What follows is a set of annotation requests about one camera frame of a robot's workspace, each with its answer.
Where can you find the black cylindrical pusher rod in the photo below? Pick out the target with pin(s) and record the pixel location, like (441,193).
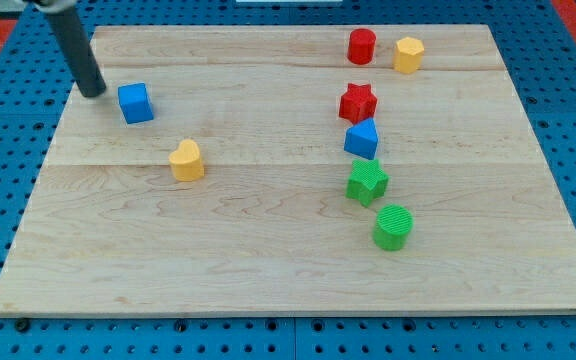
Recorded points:
(74,44)

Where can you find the red cylinder block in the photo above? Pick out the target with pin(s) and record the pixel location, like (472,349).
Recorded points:
(361,46)

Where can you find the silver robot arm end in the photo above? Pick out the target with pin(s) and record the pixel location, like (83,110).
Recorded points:
(52,6)

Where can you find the green cylinder block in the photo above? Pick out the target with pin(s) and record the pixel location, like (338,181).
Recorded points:
(392,226)

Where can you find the red star block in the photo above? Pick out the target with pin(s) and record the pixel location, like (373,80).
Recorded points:
(358,103)

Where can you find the wooden board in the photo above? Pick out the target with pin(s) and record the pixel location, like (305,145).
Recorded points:
(268,231)

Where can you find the yellow hexagon block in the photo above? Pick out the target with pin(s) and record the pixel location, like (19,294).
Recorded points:
(408,55)

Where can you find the yellow heart block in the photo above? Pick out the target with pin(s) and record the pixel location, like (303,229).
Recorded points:
(186,161)

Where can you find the green star block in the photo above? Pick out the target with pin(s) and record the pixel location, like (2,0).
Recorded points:
(367,181)

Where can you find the blue cube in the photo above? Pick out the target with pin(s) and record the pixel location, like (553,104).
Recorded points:
(134,103)

